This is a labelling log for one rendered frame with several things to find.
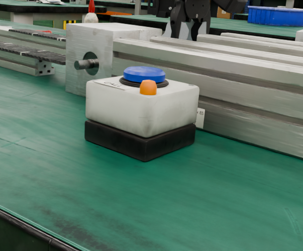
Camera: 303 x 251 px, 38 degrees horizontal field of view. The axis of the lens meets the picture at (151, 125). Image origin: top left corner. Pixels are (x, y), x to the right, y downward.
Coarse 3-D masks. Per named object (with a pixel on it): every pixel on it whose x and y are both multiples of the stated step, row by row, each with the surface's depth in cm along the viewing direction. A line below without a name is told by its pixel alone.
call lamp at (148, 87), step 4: (144, 80) 38; (148, 80) 37; (144, 84) 37; (148, 84) 37; (152, 84) 37; (140, 88) 38; (144, 88) 37; (148, 88) 37; (152, 88) 37; (156, 88) 38; (140, 92) 38; (144, 92) 37; (148, 92) 37; (152, 92) 37; (156, 92) 38
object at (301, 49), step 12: (204, 36) 68; (216, 36) 67; (228, 36) 73; (240, 36) 72; (252, 36) 72; (252, 48) 63; (264, 48) 62; (276, 48) 61; (288, 48) 60; (300, 48) 59
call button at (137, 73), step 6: (132, 66) 43; (138, 66) 43; (144, 66) 43; (126, 72) 41; (132, 72) 40; (138, 72) 40; (144, 72) 40; (150, 72) 40; (156, 72) 40; (162, 72) 41; (126, 78) 41; (132, 78) 40; (138, 78) 40; (144, 78) 40; (150, 78) 40; (156, 78) 40; (162, 78) 41
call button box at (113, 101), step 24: (96, 96) 41; (120, 96) 39; (144, 96) 37; (168, 96) 39; (192, 96) 42; (96, 120) 41; (120, 120) 39; (144, 120) 37; (168, 120) 40; (192, 120) 43; (120, 144) 40; (144, 144) 38; (168, 144) 41
